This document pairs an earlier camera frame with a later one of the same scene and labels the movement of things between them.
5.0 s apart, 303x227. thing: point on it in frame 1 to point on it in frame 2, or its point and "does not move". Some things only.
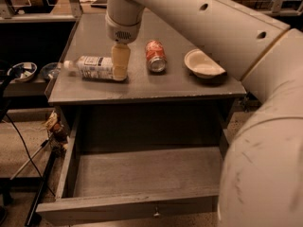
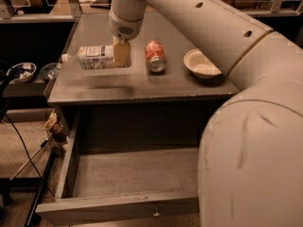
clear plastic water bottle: x=98 y=67 to x=93 y=57
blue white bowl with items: x=22 y=72 does not move
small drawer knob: x=157 y=213 does not move
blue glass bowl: x=49 y=70 does not move
